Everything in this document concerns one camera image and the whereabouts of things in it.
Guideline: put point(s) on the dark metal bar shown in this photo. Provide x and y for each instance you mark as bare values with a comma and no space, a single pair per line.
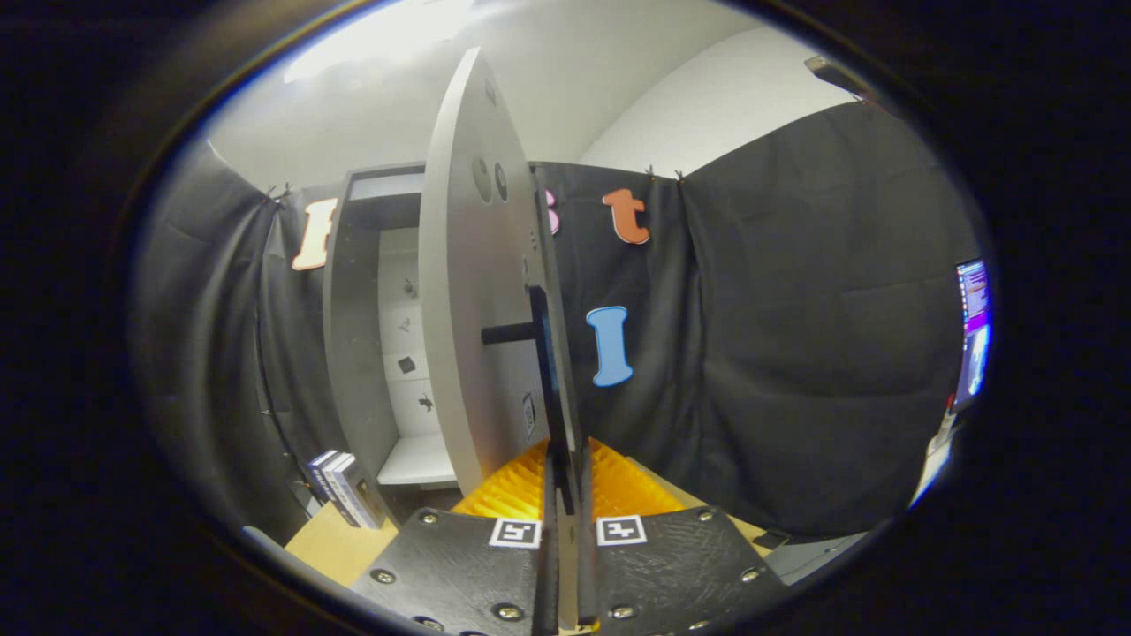
835,75

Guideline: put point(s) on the black backdrop cloth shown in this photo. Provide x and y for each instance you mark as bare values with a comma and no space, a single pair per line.
795,353

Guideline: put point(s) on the white side desk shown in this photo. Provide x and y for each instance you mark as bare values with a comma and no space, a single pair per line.
932,464

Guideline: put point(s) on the computer monitor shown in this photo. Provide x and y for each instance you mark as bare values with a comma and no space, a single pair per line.
972,336

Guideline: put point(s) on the dark grey cabinet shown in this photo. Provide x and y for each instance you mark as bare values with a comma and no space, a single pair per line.
353,353

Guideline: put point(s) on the white spine book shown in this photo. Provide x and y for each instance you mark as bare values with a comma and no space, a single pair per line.
345,490

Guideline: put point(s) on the blue spine book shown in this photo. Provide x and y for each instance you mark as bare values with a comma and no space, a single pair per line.
318,473

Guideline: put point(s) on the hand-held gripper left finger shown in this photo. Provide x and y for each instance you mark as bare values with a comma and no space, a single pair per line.
549,574

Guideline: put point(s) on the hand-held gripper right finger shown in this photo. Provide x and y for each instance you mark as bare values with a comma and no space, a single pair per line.
588,574

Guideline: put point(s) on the light grey cabinet door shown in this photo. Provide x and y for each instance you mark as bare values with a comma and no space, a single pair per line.
468,309

